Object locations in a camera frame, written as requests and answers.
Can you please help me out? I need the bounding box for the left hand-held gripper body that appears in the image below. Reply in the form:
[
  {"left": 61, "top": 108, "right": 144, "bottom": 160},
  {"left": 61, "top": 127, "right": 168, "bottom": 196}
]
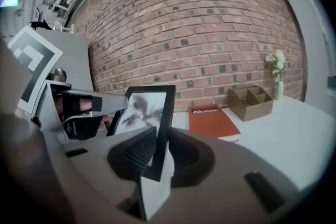
[{"left": 0, "top": 25, "right": 72, "bottom": 141}]

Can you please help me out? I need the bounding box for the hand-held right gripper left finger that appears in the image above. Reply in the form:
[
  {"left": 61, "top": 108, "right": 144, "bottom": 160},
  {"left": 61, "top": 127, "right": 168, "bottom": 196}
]
[{"left": 61, "top": 127, "right": 158, "bottom": 216}]

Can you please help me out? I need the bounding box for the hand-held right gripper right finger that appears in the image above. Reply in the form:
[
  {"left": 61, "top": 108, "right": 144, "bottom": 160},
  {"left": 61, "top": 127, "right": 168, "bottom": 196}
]
[{"left": 149, "top": 129, "right": 300, "bottom": 224}]

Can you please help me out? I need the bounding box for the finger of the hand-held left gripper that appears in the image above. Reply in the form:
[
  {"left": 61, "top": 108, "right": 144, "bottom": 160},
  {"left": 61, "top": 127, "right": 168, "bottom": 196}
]
[
  {"left": 62, "top": 114, "right": 103, "bottom": 141},
  {"left": 56, "top": 87, "right": 130, "bottom": 122}
]

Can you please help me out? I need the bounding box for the black picture frame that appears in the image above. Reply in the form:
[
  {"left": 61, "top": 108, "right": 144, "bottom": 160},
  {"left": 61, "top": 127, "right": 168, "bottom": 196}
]
[{"left": 106, "top": 84, "right": 176, "bottom": 182}]

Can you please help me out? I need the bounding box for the black object on refrigerator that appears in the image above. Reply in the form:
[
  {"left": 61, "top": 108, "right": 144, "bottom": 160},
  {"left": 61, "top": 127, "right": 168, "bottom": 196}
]
[{"left": 28, "top": 20, "right": 54, "bottom": 31}]

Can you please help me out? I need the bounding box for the white metal rack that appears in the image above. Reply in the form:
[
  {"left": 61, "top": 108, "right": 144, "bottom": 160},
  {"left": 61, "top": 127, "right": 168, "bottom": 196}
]
[{"left": 53, "top": 20, "right": 75, "bottom": 34}]

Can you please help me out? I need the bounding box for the red book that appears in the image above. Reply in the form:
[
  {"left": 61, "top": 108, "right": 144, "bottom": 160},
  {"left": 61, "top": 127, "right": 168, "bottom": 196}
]
[{"left": 188, "top": 104, "right": 242, "bottom": 144}]

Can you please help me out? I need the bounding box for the square ceiling light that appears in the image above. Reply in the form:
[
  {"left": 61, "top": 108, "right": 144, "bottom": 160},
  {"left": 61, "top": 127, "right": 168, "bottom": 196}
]
[{"left": 0, "top": 0, "right": 21, "bottom": 8}]

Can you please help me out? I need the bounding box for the brown cardboard organizer box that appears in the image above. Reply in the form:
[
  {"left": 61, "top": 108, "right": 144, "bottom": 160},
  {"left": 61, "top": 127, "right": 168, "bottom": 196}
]
[{"left": 226, "top": 85, "right": 275, "bottom": 123}]

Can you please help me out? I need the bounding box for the pale green vase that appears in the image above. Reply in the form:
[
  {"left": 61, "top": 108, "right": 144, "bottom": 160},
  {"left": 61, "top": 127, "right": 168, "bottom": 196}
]
[{"left": 274, "top": 80, "right": 285, "bottom": 101}]

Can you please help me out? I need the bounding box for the white flower bouquet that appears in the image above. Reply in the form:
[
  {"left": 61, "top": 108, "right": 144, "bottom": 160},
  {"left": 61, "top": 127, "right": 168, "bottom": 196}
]
[{"left": 264, "top": 49, "right": 287, "bottom": 82}]

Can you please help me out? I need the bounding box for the white hutch cabinet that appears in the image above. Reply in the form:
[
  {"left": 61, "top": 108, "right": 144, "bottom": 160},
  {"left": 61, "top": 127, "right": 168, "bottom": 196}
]
[{"left": 275, "top": 0, "right": 329, "bottom": 113}]

